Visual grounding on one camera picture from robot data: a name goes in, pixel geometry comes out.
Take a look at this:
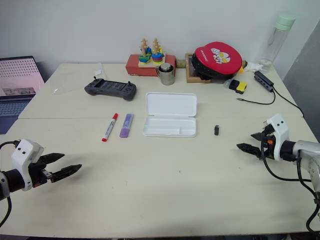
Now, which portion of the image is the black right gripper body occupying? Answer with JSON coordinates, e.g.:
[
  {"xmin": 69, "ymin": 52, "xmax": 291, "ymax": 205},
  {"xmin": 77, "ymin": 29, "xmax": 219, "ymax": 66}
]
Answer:
[{"xmin": 259, "ymin": 124, "xmax": 276, "ymax": 161}]

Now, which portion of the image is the red whiteboard marker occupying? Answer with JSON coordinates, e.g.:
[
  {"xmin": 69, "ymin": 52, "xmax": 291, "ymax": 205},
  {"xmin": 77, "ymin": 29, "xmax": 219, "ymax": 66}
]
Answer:
[{"xmin": 101, "ymin": 112, "xmax": 119, "ymax": 143}]

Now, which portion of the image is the black usb hub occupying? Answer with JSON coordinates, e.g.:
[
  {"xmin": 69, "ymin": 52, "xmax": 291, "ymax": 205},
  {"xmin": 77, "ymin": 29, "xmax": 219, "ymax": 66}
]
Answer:
[{"xmin": 253, "ymin": 70, "xmax": 275, "ymax": 93}]

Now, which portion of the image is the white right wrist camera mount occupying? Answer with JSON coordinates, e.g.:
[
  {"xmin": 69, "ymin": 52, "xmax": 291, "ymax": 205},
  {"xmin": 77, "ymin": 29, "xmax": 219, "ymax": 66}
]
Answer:
[{"xmin": 262, "ymin": 113, "xmax": 291, "ymax": 162}]

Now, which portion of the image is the red cardboard box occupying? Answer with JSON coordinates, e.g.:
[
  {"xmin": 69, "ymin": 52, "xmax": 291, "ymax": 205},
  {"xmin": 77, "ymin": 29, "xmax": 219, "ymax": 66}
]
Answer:
[{"xmin": 125, "ymin": 53, "xmax": 177, "ymax": 77}]

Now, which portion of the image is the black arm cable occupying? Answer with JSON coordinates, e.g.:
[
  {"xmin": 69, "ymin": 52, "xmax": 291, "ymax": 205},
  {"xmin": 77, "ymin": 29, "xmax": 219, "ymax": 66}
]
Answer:
[
  {"xmin": 261, "ymin": 147, "xmax": 320, "ymax": 235},
  {"xmin": 0, "ymin": 140, "xmax": 20, "ymax": 229}
]

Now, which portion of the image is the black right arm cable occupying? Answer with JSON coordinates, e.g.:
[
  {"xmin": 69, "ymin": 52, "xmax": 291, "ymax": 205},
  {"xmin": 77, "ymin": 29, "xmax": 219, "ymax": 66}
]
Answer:
[{"xmin": 261, "ymin": 147, "xmax": 320, "ymax": 235}]

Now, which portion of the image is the white plastic case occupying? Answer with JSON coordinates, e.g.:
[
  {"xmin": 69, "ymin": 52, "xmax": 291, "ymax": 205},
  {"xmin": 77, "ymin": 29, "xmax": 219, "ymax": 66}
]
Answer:
[{"xmin": 142, "ymin": 91, "xmax": 199, "ymax": 139}]

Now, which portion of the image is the yellow and black small device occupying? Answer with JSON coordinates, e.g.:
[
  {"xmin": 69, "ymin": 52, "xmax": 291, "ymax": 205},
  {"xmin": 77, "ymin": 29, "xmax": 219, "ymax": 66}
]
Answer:
[{"xmin": 228, "ymin": 79, "xmax": 248, "ymax": 95}]

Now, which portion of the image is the clear bottle with green lid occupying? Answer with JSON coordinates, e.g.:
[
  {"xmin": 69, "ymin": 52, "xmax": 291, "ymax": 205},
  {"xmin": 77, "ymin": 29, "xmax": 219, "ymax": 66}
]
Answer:
[{"xmin": 258, "ymin": 13, "xmax": 297, "ymax": 75}]

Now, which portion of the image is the wooden frame tray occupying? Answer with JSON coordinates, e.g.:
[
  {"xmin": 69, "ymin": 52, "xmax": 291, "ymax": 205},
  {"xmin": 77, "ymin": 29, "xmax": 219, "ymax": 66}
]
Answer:
[{"xmin": 185, "ymin": 52, "xmax": 214, "ymax": 84}]

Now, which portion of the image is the red round pouch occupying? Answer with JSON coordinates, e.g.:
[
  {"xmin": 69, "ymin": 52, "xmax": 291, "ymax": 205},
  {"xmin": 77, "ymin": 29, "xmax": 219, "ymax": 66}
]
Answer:
[{"xmin": 190, "ymin": 41, "xmax": 244, "ymax": 82}]

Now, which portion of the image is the stainless steel cup with lid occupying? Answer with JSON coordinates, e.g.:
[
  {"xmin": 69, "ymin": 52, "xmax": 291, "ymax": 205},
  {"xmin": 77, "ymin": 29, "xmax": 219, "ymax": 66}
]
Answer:
[{"xmin": 155, "ymin": 62, "xmax": 176, "ymax": 86}]

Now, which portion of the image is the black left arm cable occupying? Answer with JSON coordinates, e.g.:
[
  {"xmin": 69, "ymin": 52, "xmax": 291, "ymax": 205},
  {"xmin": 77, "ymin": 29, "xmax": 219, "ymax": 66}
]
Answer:
[{"xmin": 0, "ymin": 140, "xmax": 20, "ymax": 229}]

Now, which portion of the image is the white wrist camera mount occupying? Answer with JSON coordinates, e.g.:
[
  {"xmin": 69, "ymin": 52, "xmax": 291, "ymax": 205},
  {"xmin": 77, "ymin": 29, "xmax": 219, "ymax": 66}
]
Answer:
[
  {"xmin": 262, "ymin": 113, "xmax": 291, "ymax": 162},
  {"xmin": 11, "ymin": 138, "xmax": 45, "ymax": 192}
]

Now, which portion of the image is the purple highlighter pen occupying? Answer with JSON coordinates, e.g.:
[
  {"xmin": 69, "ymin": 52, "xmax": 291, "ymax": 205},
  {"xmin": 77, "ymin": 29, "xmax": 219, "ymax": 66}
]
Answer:
[{"xmin": 119, "ymin": 113, "xmax": 135, "ymax": 139}]

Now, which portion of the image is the colourful wooden stacking toy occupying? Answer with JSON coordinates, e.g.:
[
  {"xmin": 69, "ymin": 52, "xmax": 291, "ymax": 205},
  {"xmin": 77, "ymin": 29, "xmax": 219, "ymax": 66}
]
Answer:
[{"xmin": 137, "ymin": 37, "xmax": 167, "ymax": 69}]

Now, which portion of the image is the crumpled white tissue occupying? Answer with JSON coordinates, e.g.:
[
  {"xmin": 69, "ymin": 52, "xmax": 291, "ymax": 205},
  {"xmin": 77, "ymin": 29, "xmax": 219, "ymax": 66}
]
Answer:
[{"xmin": 245, "ymin": 61, "xmax": 264, "ymax": 74}]

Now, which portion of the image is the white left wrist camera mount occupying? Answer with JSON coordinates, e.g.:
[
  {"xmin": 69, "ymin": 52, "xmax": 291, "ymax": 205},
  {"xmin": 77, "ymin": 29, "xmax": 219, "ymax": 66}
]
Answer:
[{"xmin": 11, "ymin": 138, "xmax": 45, "ymax": 192}]

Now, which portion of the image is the black usb hub cable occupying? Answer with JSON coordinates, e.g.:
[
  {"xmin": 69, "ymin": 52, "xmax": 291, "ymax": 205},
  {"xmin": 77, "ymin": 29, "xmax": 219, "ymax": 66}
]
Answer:
[{"xmin": 235, "ymin": 88, "xmax": 305, "ymax": 117}]

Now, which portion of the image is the open laptop computer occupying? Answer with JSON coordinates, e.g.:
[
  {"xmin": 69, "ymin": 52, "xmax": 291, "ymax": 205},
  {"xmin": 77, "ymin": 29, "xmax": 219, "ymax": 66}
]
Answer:
[{"xmin": 0, "ymin": 55, "xmax": 46, "ymax": 136}]

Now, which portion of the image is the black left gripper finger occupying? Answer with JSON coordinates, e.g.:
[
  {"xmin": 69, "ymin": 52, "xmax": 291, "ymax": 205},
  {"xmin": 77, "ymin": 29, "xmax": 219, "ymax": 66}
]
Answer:
[
  {"xmin": 50, "ymin": 163, "xmax": 83, "ymax": 184},
  {"xmin": 37, "ymin": 152, "xmax": 66, "ymax": 168}
]

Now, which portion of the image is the dark grey handheld game controller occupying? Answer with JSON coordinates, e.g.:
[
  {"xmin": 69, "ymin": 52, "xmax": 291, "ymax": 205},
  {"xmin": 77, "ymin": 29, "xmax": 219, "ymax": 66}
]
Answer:
[{"xmin": 84, "ymin": 77, "xmax": 138, "ymax": 102}]

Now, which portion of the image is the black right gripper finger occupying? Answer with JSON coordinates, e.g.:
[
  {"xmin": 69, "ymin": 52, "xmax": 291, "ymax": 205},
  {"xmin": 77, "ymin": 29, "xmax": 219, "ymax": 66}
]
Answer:
[
  {"xmin": 250, "ymin": 132, "xmax": 264, "ymax": 143},
  {"xmin": 236, "ymin": 142, "xmax": 263, "ymax": 159}
]

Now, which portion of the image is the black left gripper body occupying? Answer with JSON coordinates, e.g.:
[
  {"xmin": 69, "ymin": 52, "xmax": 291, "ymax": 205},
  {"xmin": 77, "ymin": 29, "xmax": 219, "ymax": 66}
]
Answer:
[{"xmin": 27, "ymin": 159, "xmax": 55, "ymax": 189}]

